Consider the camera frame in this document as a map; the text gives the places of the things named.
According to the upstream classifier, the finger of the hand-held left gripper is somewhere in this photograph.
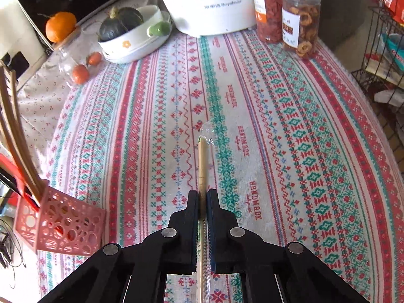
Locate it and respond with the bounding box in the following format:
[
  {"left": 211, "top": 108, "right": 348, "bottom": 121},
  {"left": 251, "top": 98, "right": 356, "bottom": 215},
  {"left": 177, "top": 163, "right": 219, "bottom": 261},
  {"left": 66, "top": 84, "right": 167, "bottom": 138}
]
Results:
[{"left": 0, "top": 153, "right": 40, "bottom": 207}]

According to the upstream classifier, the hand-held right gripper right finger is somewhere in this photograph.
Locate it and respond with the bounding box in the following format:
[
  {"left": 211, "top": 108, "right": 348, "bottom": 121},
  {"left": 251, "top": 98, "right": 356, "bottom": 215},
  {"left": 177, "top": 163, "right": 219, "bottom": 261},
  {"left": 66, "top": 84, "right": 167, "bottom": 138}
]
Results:
[{"left": 207, "top": 189, "right": 370, "bottom": 303}]

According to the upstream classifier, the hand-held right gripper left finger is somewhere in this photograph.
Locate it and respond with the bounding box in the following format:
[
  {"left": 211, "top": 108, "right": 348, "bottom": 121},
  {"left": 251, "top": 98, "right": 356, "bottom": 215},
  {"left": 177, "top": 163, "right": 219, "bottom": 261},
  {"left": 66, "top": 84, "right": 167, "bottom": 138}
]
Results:
[{"left": 38, "top": 189, "right": 200, "bottom": 303}]

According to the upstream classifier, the clear-wrapped wooden chopstick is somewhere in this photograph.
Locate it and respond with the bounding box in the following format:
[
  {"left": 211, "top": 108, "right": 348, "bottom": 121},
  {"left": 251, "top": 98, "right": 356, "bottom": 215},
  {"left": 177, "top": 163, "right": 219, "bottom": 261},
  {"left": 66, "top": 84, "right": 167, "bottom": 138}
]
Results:
[{"left": 196, "top": 120, "right": 217, "bottom": 303}]

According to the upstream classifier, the pink perforated plastic basket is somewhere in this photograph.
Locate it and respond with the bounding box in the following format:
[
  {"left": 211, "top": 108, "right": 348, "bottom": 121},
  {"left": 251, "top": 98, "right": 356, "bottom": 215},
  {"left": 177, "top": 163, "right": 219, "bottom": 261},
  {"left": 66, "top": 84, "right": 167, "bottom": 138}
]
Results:
[{"left": 13, "top": 179, "right": 106, "bottom": 255}]

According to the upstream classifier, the small-floral white tablecloth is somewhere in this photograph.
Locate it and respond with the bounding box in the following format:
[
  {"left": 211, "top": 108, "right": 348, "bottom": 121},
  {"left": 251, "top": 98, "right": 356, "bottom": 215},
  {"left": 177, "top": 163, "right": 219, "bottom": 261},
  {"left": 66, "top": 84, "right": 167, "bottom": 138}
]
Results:
[{"left": 16, "top": 5, "right": 109, "bottom": 152}]

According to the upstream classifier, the striped patterned tablecloth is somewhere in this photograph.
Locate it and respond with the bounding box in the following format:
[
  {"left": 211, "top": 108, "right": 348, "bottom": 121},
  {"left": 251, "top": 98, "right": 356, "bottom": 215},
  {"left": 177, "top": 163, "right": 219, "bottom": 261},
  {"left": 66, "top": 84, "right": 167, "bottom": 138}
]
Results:
[{"left": 36, "top": 27, "right": 404, "bottom": 303}]

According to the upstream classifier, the small orange fruit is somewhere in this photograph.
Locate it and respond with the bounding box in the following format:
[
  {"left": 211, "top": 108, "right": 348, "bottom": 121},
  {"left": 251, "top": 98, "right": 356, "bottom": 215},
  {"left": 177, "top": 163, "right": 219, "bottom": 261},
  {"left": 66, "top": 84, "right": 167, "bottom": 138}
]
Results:
[
  {"left": 72, "top": 64, "right": 90, "bottom": 85},
  {"left": 87, "top": 51, "right": 103, "bottom": 67}
]

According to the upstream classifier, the glass jar with wooden lid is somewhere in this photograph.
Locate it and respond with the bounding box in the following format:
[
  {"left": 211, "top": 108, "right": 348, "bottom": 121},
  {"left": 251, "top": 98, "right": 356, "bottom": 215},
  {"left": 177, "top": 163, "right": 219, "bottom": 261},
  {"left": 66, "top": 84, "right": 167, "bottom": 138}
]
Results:
[{"left": 52, "top": 27, "right": 95, "bottom": 87}]

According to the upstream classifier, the cream air fryer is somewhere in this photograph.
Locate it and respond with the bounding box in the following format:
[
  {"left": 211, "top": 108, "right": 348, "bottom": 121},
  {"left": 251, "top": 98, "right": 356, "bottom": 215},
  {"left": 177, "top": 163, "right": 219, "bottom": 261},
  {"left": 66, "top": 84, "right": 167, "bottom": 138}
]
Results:
[{"left": 0, "top": 0, "right": 53, "bottom": 84}]

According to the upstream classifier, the large orange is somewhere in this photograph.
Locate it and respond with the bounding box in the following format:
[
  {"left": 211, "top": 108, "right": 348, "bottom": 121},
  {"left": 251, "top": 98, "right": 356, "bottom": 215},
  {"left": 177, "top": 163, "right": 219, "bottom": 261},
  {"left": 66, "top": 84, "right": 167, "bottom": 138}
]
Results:
[{"left": 45, "top": 12, "right": 77, "bottom": 44}]

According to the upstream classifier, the white flower-print casserole dish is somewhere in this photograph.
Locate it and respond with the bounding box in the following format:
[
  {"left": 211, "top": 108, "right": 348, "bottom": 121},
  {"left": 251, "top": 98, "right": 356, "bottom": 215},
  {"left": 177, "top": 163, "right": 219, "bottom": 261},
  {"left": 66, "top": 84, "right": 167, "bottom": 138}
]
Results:
[{"left": 97, "top": 5, "right": 173, "bottom": 64}]

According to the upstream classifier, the dark green pumpkin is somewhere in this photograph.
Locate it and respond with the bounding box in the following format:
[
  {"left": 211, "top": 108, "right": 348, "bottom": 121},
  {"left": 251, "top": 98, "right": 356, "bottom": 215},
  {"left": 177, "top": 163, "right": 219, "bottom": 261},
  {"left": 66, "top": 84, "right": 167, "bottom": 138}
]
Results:
[{"left": 98, "top": 6, "right": 144, "bottom": 42}]

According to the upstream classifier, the white electric steamer pot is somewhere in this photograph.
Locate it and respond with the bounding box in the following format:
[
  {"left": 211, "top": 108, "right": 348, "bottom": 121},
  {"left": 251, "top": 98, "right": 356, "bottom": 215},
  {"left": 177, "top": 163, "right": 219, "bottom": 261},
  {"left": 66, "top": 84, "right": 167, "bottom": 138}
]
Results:
[{"left": 151, "top": 0, "right": 258, "bottom": 37}]

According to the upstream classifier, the jar of red berries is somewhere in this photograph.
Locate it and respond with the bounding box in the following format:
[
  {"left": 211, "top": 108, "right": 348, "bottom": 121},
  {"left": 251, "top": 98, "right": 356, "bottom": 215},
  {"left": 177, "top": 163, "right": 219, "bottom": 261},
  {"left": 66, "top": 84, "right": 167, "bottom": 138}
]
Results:
[{"left": 252, "top": 0, "right": 285, "bottom": 44}]

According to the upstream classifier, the jar of dried fruit slices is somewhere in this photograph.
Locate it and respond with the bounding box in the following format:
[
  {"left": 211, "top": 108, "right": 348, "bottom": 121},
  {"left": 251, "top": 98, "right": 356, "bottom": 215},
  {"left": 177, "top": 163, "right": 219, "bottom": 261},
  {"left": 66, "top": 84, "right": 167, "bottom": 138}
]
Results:
[{"left": 281, "top": 0, "right": 322, "bottom": 60}]

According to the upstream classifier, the grey refrigerator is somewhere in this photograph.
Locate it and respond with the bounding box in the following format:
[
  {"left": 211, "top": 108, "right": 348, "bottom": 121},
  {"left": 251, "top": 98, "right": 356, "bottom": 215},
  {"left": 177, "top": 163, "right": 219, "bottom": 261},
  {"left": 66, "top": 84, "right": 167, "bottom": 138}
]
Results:
[{"left": 316, "top": 0, "right": 371, "bottom": 51}]

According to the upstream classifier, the blue and white packet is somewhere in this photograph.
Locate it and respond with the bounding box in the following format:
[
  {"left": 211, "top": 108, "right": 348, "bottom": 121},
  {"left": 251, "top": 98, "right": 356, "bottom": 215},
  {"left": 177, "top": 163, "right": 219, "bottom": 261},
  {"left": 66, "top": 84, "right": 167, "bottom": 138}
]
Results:
[{"left": 379, "top": 33, "right": 404, "bottom": 60}]

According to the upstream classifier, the black cable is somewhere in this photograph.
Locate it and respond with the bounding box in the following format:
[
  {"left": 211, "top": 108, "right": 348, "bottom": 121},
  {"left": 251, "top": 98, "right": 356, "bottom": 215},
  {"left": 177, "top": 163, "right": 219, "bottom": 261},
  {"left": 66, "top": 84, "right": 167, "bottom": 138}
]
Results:
[{"left": 0, "top": 216, "right": 27, "bottom": 289}]

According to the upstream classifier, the black wire rack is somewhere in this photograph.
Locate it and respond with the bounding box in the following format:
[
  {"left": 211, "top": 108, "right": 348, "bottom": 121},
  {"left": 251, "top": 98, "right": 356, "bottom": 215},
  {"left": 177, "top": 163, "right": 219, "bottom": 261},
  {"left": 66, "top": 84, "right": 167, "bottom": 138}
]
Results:
[{"left": 350, "top": 5, "right": 404, "bottom": 102}]

